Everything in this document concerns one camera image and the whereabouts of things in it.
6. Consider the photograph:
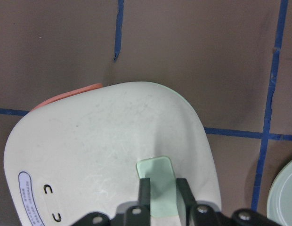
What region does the white rice cooker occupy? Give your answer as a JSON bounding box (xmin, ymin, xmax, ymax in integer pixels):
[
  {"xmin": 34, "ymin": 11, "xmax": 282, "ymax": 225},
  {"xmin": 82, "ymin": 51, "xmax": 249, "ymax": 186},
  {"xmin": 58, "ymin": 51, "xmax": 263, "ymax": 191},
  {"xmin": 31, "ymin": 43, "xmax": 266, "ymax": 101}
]
[{"xmin": 4, "ymin": 82, "xmax": 221, "ymax": 226}]

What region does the right green plate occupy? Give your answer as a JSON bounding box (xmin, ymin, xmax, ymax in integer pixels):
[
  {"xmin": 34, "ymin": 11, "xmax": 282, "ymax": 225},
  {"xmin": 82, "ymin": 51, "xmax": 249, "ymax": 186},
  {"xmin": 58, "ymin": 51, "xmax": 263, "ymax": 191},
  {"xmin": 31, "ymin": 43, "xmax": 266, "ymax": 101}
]
[{"xmin": 267, "ymin": 160, "xmax": 292, "ymax": 226}]

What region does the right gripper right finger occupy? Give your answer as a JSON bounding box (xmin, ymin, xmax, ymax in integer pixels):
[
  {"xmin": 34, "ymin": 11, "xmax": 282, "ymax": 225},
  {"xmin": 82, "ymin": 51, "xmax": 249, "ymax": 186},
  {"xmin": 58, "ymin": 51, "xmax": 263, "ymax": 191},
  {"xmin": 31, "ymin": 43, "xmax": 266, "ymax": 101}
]
[{"xmin": 176, "ymin": 178, "xmax": 228, "ymax": 226}]

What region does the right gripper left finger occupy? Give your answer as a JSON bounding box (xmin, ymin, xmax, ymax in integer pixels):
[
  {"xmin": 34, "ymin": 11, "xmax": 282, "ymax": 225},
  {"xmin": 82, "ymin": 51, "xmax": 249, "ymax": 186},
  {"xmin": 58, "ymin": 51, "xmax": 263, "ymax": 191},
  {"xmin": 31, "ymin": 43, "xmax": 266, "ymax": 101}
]
[{"xmin": 123, "ymin": 178, "xmax": 151, "ymax": 226}]

